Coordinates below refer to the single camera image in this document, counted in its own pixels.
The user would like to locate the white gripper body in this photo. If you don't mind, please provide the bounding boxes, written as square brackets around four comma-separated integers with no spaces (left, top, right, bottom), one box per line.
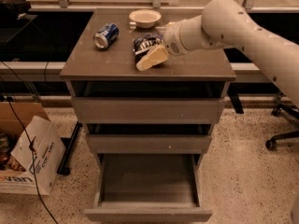
[163,21,188,56]

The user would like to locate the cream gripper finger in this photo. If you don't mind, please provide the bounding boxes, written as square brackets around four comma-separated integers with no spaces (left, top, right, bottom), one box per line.
[136,45,169,71]

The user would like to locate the blue chip bag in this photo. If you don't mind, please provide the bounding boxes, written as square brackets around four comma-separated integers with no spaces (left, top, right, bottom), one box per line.
[133,34,163,63]

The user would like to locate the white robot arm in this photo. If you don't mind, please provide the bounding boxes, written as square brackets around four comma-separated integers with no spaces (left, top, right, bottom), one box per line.
[136,0,299,106]

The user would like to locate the grey drawer cabinet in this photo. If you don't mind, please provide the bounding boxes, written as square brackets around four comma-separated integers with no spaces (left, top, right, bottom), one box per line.
[59,8,237,161]

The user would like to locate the grey top drawer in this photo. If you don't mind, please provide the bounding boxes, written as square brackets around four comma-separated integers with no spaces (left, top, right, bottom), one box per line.
[71,81,226,125]

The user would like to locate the grey middle drawer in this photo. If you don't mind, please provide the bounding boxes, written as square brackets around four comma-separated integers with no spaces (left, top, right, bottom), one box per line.
[86,124,211,154]

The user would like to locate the grey open bottom drawer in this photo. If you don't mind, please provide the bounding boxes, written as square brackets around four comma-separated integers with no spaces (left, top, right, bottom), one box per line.
[85,154,212,222]

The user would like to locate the black bag on shelf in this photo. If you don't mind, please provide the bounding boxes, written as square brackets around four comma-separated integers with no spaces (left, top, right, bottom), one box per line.
[0,0,31,23]

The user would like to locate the white ceramic bowl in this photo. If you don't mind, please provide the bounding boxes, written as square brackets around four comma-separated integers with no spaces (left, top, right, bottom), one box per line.
[129,9,162,29]

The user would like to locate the blue soda can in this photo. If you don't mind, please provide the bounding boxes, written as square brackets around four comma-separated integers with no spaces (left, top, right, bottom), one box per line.
[93,22,119,49]

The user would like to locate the black table leg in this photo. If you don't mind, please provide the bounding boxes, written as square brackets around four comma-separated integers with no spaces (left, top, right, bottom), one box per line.
[57,122,82,175]

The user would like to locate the cardboard box with white flap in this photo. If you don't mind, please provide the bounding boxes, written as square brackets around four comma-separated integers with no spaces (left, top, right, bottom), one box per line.
[0,102,65,195]

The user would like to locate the black cable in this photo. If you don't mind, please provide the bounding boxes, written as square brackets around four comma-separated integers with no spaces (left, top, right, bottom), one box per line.
[0,61,60,224]

